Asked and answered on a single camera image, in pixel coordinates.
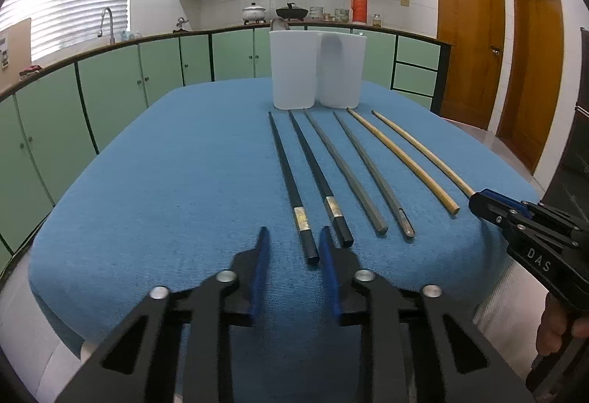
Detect white utensil holder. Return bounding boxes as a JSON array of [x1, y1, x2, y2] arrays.
[[269, 30, 367, 110]]

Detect blue table cloth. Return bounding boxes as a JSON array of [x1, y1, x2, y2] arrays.
[[28, 78, 537, 402]]

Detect large silver spoon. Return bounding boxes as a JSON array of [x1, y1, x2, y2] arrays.
[[269, 17, 290, 31]]

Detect black wok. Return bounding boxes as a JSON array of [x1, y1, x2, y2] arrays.
[[275, 2, 308, 21]]

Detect chrome faucet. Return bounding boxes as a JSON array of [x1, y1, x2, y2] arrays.
[[97, 6, 116, 45]]

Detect orange thermos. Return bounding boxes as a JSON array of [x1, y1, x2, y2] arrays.
[[350, 0, 368, 24]]

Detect green lower cabinets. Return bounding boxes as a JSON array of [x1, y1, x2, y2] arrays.
[[0, 22, 454, 275]]

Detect black chopstick gold band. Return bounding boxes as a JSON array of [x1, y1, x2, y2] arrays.
[[269, 112, 320, 266], [288, 111, 353, 248]]

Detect bamboo chopstick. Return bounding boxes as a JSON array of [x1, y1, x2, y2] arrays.
[[346, 108, 460, 216], [371, 110, 475, 198]]

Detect white pot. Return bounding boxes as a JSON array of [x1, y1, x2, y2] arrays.
[[241, 2, 267, 24]]

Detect grey chopstick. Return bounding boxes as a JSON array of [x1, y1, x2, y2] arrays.
[[332, 112, 415, 241], [303, 111, 388, 236]]

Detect person right hand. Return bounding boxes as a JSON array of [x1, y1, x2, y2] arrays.
[[536, 293, 589, 356]]

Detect brown wooden door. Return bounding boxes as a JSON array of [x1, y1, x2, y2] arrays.
[[437, 0, 505, 129]]

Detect cardboard box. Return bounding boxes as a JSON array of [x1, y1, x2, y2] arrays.
[[0, 18, 32, 89]]

